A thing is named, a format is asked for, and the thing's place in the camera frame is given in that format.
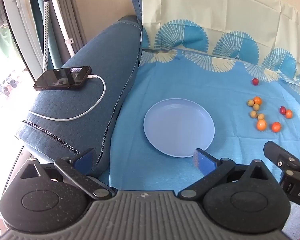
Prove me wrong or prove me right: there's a light blue plate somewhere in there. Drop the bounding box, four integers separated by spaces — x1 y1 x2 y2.
143 98 215 158

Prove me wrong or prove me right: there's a blue fan-print sheet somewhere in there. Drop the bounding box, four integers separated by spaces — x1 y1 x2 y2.
97 0 300 230

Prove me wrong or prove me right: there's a white steamer pole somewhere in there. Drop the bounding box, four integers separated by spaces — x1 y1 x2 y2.
47 0 75 57

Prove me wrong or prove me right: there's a white window frame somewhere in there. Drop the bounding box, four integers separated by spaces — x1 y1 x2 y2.
0 0 45 80

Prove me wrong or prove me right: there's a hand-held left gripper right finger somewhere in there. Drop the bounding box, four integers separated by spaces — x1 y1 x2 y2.
177 148 270 200

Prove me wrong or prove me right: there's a blue denim back cushion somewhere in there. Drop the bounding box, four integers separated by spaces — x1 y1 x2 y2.
126 0 143 27

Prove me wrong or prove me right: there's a white charging cable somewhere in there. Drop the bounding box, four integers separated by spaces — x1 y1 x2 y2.
29 74 107 122

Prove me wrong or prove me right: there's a blue denim sofa armrest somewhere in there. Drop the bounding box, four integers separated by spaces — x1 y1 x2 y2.
15 15 143 178

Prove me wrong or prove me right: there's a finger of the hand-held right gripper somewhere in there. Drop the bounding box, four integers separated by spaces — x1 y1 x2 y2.
263 141 300 173

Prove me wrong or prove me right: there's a grey curtain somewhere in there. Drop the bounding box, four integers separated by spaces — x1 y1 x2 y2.
49 0 88 58

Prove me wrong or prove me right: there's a black smartphone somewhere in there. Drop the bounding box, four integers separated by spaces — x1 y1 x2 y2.
34 66 92 91

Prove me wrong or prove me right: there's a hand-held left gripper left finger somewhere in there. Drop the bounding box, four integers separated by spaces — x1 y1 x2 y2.
19 148 115 200

